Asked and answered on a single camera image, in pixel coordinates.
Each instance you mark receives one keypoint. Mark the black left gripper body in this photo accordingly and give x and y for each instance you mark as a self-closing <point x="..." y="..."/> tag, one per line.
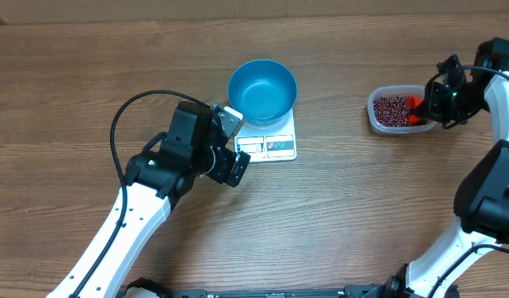
<point x="221" y="168"/>

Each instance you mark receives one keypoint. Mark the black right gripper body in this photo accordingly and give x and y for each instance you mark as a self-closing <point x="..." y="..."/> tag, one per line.
<point x="451" y="106"/>

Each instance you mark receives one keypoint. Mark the red plastic scoop blue handle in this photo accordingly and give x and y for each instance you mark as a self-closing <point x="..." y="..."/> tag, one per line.
<point x="412" y="103"/>

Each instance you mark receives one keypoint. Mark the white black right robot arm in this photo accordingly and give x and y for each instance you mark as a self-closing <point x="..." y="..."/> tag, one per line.
<point x="481" y="204"/>

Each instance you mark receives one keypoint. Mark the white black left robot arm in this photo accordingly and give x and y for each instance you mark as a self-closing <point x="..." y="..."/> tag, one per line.
<point x="194" y="145"/>

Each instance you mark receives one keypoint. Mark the white digital kitchen scale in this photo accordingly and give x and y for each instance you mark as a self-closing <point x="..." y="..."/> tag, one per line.
<point x="274" y="142"/>

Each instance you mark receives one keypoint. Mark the teal plastic bowl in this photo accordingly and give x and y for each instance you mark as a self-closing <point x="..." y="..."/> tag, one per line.
<point x="263" y="91"/>

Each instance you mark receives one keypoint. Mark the red beans pile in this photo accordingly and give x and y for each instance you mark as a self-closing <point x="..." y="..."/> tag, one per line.
<point x="391" y="111"/>

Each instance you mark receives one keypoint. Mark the clear plastic bean container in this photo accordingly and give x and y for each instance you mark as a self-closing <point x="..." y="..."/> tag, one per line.
<point x="391" y="91"/>

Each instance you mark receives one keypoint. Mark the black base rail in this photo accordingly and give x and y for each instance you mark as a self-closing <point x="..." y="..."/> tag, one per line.
<point x="145" y="288"/>

